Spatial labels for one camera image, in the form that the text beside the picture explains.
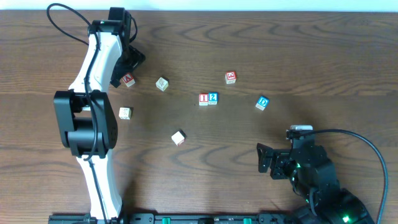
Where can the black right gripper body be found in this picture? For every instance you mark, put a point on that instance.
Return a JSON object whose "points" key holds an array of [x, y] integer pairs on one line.
{"points": [[277, 163]]}

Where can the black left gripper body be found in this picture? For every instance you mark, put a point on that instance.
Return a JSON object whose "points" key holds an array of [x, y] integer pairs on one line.
{"points": [[123, 68]]}

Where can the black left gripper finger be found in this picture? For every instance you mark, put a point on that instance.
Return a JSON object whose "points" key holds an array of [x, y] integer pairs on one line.
{"points": [[136, 57], [117, 74]]}

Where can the red letter A block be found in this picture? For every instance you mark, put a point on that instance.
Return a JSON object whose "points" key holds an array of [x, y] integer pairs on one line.
{"points": [[128, 79]]}

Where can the red letter I block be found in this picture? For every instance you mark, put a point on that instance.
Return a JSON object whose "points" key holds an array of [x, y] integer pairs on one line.
{"points": [[203, 99]]}

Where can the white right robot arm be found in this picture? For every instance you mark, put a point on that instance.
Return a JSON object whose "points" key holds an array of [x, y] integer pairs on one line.
{"points": [[313, 177]]}

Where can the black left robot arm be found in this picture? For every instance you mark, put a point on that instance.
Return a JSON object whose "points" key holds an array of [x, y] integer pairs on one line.
{"points": [[86, 120]]}

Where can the white block with number three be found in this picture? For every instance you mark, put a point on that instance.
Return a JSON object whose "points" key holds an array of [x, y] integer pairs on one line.
{"points": [[162, 84]]}

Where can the white block with cow picture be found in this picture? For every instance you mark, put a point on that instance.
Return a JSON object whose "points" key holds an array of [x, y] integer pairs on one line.
{"points": [[125, 113]]}

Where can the blue letter D block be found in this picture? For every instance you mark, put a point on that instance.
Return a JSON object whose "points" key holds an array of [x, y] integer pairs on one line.
{"points": [[262, 103]]}

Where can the red letter E block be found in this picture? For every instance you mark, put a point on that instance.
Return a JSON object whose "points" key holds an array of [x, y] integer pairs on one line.
{"points": [[230, 77]]}

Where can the white block near centre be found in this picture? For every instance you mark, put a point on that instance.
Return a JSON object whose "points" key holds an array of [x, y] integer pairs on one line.
{"points": [[178, 138]]}

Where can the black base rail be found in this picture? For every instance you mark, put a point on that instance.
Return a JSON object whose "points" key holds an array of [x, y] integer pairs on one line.
{"points": [[149, 218]]}

